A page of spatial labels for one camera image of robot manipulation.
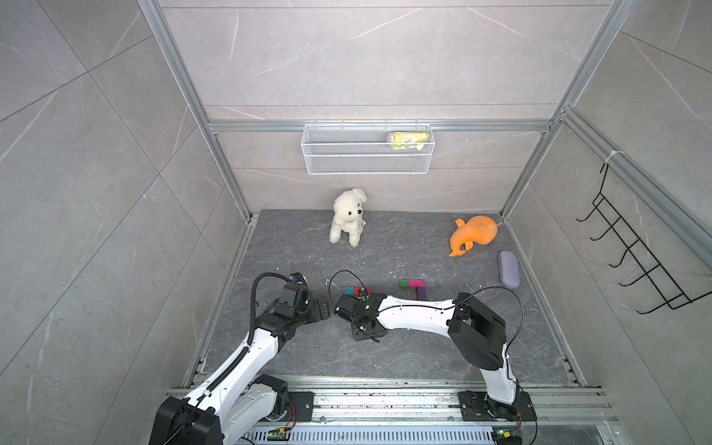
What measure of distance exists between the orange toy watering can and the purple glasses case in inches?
3.4

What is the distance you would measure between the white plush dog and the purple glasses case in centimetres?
56

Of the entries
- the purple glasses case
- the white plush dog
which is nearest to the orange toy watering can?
the purple glasses case

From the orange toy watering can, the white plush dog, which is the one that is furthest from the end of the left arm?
the orange toy watering can

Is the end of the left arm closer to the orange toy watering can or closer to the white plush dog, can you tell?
the white plush dog

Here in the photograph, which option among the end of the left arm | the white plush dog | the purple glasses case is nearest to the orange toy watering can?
the purple glasses case

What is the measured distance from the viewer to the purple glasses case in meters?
0.99

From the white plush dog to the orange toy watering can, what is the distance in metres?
0.39

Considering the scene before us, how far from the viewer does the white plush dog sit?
3.23 feet

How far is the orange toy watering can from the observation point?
1083 millimetres

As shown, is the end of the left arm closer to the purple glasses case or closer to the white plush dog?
the white plush dog
